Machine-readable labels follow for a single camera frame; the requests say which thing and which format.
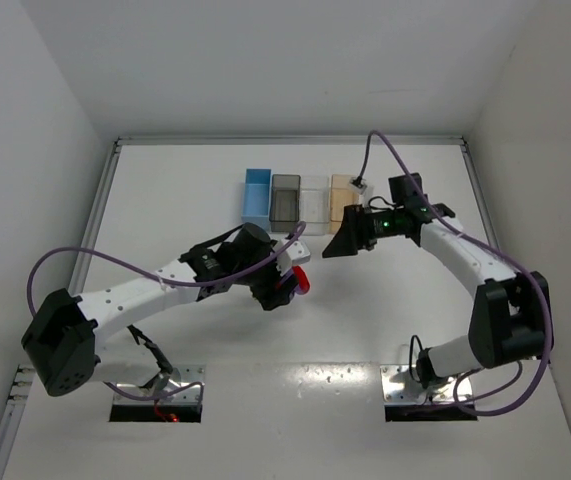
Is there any red lego brick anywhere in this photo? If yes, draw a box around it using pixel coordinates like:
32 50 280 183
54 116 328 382
292 266 310 295

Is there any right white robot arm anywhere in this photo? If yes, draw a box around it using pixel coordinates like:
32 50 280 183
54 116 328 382
322 173 549 388

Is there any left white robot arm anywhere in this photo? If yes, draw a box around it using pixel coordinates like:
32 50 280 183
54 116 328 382
21 222 310 402

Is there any orange transparent bin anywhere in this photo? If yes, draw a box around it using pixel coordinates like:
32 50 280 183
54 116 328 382
329 174 359 234

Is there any clear transparent bin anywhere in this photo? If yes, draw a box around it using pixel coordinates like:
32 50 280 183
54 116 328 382
299 176 330 236

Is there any grey transparent bin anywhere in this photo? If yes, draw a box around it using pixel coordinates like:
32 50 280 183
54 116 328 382
269 174 301 233

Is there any blue plastic bin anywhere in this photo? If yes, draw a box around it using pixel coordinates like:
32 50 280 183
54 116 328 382
241 168 272 231

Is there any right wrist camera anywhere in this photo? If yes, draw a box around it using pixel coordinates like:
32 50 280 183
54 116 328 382
348 176 371 196

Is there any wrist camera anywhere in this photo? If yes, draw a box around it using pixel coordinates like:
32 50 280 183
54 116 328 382
276 240 311 271
348 176 371 196

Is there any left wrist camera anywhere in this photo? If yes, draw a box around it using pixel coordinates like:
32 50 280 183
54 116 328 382
276 240 311 271

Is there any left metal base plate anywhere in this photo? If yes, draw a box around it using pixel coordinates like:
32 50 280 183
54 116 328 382
109 365 205 407

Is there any metal base plate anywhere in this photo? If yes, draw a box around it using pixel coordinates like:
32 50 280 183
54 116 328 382
109 365 205 407
380 364 456 407

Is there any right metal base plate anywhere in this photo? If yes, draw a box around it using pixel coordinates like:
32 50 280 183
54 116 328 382
380 364 456 407

